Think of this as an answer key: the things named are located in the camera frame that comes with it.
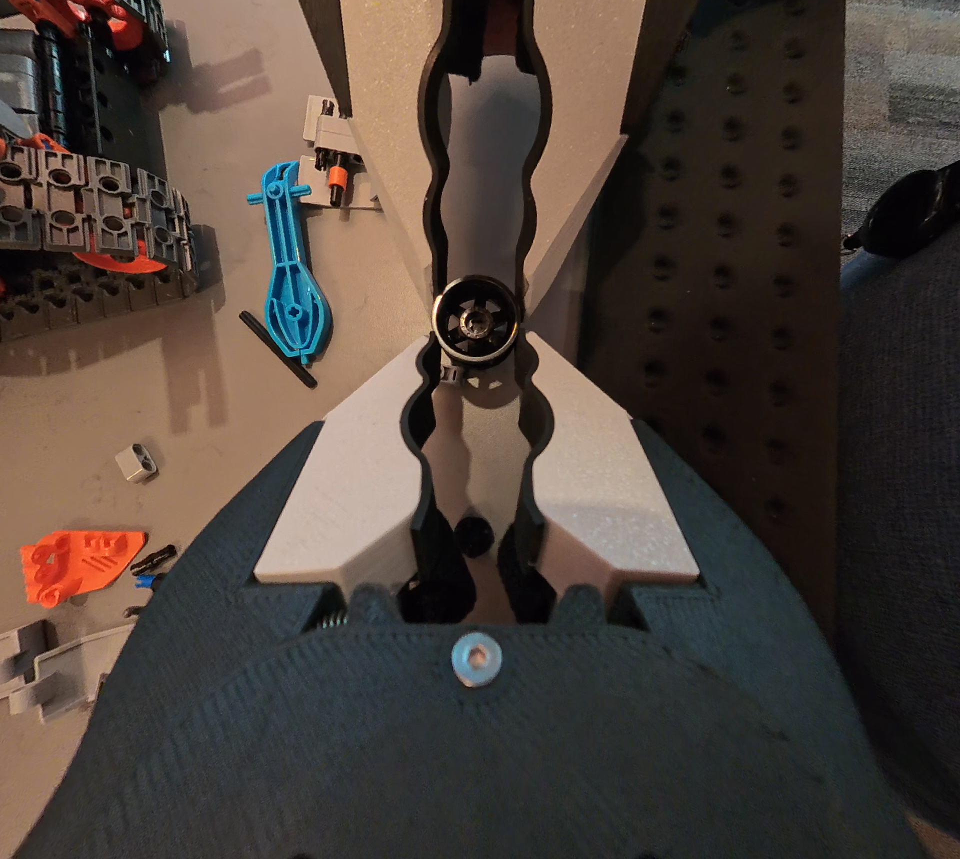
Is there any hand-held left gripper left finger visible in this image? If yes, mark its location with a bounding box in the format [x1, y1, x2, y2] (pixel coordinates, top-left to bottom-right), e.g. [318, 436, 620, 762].
[253, 340, 436, 590]

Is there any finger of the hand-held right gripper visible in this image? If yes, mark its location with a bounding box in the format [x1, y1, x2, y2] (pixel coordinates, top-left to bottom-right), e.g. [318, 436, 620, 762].
[519, 0, 670, 311]
[328, 0, 453, 296]

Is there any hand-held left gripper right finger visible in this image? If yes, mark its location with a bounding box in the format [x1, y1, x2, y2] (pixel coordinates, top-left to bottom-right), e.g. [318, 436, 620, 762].
[522, 334, 704, 592]

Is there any black toy wheel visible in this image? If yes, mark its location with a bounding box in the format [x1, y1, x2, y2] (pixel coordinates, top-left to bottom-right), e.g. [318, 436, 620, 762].
[431, 274, 524, 373]

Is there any black elbow connector blue pin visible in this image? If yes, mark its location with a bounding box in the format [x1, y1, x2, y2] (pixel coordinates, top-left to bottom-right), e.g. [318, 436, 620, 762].
[122, 572, 168, 620]

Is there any white block with orange pins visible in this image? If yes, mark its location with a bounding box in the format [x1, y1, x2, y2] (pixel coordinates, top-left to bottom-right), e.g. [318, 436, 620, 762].
[300, 95, 384, 211]

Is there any short black cross axle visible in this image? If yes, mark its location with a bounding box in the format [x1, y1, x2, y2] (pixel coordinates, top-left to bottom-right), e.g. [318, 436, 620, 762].
[240, 310, 318, 389]

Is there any grey two-hole beam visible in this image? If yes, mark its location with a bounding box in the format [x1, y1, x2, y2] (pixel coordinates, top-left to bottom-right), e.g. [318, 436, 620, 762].
[114, 442, 161, 484]

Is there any blue plastic tool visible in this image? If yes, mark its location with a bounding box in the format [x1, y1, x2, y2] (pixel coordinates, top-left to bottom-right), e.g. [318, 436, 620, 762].
[246, 160, 331, 361]

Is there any orange angled panel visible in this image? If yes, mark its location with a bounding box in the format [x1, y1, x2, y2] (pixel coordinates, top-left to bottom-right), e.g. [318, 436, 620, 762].
[18, 530, 149, 609]

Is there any black perforated panel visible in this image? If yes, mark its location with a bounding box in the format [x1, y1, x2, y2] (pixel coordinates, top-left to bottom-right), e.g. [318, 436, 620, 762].
[577, 0, 850, 643]

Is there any tracked toy robot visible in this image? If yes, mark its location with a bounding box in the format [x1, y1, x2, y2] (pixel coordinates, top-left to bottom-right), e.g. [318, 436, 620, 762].
[0, 0, 198, 343]

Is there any large grey curved panel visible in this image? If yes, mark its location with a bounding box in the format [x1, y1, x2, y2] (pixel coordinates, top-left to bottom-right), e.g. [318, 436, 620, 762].
[0, 620, 136, 718]

